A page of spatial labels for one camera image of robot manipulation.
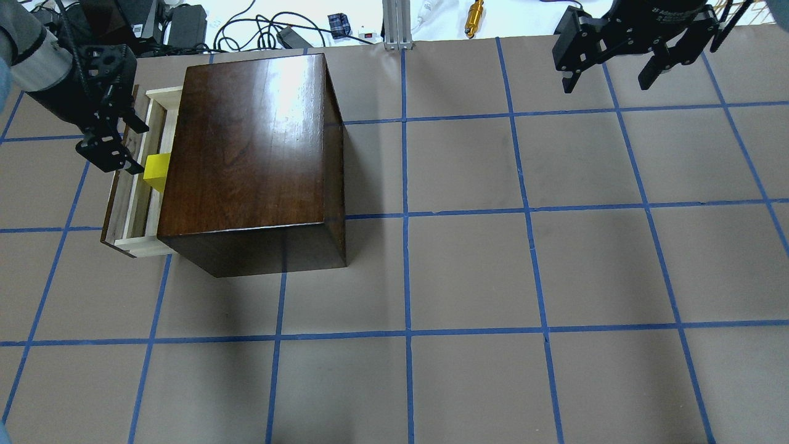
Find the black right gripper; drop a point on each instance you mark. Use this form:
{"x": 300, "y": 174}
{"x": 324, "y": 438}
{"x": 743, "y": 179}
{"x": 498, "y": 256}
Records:
{"x": 669, "y": 15}

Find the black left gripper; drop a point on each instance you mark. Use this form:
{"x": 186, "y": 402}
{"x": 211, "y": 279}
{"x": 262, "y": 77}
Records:
{"x": 98, "y": 82}

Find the yellow cube block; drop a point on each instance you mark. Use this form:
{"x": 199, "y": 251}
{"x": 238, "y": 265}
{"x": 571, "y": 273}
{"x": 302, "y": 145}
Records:
{"x": 156, "y": 171}

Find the wooden drawer with white handle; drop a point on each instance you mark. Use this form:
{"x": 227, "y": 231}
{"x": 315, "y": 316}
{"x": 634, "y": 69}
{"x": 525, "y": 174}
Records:
{"x": 133, "y": 207}

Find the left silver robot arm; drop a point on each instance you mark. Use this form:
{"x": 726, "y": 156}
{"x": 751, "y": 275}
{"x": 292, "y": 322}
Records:
{"x": 32, "y": 57}

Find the dark wooden drawer cabinet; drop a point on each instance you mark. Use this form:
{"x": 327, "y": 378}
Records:
{"x": 255, "y": 183}

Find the black laptop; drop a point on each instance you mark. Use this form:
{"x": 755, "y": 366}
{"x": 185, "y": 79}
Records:
{"x": 137, "y": 24}

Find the white light bulb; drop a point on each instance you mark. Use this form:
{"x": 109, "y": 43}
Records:
{"x": 426, "y": 16}

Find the aluminium frame post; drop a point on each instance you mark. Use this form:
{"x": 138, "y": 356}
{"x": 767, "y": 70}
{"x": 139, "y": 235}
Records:
{"x": 397, "y": 33}

